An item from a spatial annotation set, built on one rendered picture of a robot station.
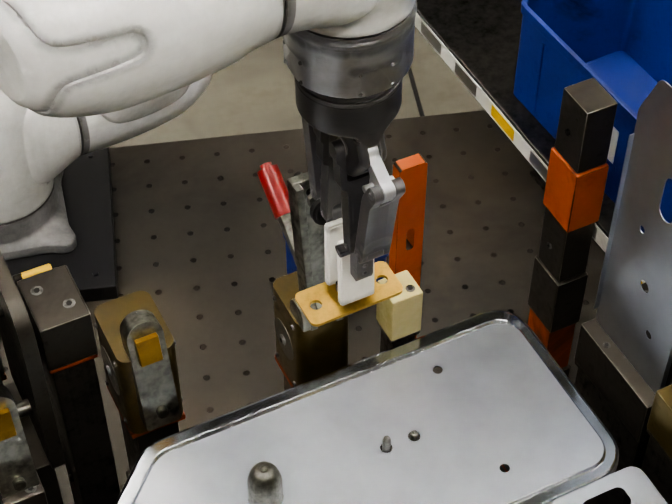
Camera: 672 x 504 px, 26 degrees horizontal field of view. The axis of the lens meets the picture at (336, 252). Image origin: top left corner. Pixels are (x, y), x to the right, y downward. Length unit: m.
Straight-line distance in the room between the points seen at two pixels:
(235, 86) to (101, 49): 2.46
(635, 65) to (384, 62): 0.83
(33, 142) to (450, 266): 0.57
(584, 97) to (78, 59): 0.73
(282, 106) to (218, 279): 1.32
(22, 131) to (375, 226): 0.87
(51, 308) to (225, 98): 1.92
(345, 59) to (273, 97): 2.29
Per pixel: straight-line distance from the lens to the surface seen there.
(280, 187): 1.43
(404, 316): 1.45
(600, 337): 1.50
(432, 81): 3.29
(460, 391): 1.44
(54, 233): 1.96
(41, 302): 1.38
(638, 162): 1.34
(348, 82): 0.96
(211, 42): 0.85
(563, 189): 1.52
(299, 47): 0.96
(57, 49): 0.82
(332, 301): 1.18
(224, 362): 1.84
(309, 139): 1.11
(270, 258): 1.96
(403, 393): 1.44
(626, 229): 1.40
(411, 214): 1.41
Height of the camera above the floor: 2.15
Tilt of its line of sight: 48 degrees down
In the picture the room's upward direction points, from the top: straight up
